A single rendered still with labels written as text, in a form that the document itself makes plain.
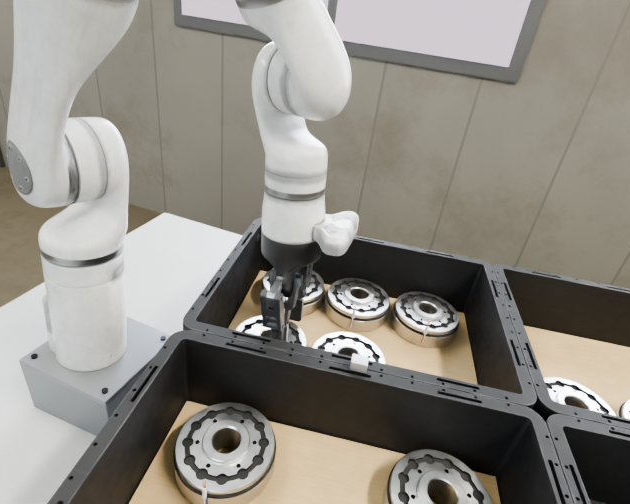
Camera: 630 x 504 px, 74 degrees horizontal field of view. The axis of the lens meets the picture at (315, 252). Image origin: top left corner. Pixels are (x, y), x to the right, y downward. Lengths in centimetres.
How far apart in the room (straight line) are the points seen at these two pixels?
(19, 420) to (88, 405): 13
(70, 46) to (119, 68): 227
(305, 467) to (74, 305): 34
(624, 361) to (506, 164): 132
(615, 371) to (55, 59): 81
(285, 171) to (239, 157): 191
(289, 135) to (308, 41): 10
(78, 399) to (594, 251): 202
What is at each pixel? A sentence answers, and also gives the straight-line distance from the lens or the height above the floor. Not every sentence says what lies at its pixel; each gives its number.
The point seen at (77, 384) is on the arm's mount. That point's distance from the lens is 66.
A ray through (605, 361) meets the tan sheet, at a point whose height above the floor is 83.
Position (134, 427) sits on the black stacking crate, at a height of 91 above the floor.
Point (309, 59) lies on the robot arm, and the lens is 41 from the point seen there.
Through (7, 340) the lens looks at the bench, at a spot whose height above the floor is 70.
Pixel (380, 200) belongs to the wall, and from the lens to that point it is 213.
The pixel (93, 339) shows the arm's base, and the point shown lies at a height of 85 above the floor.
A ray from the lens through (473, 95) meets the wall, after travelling 197.
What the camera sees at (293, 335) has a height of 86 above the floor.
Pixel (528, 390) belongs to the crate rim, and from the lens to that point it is 53.
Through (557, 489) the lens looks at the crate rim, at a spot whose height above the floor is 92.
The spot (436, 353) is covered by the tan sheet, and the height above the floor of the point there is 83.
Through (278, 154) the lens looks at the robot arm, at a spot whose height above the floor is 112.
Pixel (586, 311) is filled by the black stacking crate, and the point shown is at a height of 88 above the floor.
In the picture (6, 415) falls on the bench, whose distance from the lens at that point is 78.
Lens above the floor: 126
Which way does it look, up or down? 31 degrees down
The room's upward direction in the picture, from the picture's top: 8 degrees clockwise
